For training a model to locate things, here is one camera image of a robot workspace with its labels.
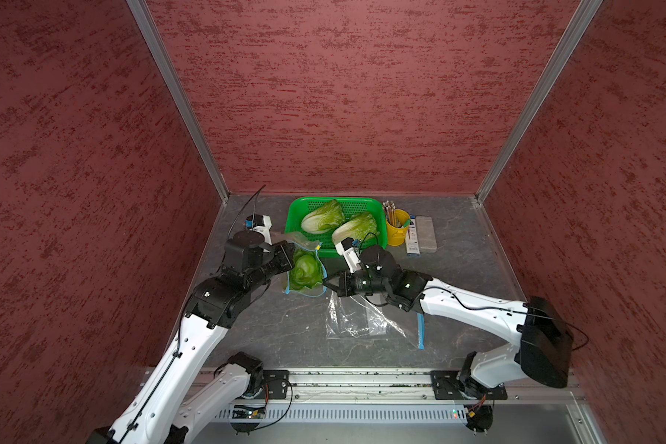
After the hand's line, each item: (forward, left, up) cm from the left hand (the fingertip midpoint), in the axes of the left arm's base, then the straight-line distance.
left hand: (294, 252), depth 69 cm
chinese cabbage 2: (0, -2, -9) cm, 9 cm away
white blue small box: (+22, -40, -27) cm, 53 cm away
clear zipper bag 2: (-9, -16, -23) cm, 29 cm away
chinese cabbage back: (+28, -6, -20) cm, 35 cm away
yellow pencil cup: (+21, -32, -20) cm, 43 cm away
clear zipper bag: (+7, 0, -4) cm, 8 cm away
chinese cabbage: (+23, -18, -20) cm, 35 cm away
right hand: (-6, -7, -9) cm, 13 cm away
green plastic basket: (+35, +4, -20) cm, 41 cm away
